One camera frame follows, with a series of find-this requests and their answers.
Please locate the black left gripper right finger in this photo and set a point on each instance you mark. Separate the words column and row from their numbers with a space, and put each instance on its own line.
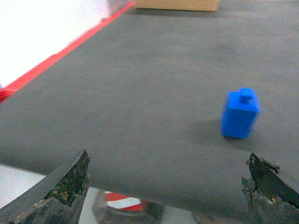
column 271, row 194

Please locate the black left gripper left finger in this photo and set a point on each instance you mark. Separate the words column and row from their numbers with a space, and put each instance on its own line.
column 57, row 199

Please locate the blue plastic block part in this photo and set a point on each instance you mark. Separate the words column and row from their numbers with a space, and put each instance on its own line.
column 240, row 111

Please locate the grey felt table mat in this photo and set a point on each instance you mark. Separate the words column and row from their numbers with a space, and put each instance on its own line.
column 144, row 97

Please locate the cardboard box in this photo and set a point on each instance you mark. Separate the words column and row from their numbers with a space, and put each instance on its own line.
column 186, row 5

